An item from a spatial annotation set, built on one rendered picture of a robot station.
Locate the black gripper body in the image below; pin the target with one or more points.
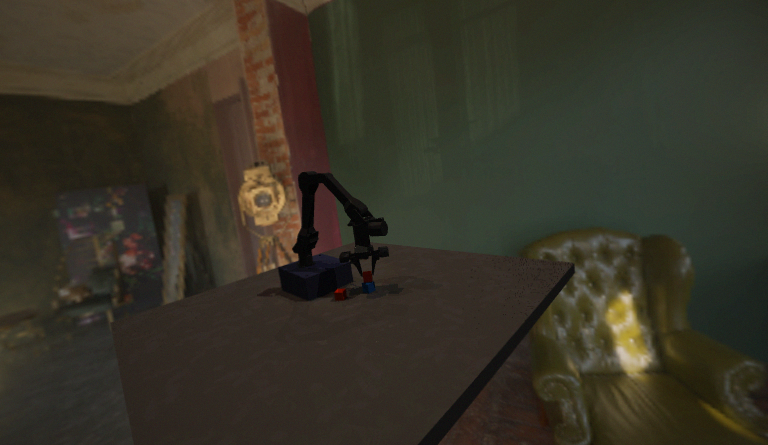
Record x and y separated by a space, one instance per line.
346 256

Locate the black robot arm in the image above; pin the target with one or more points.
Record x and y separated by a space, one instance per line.
356 210

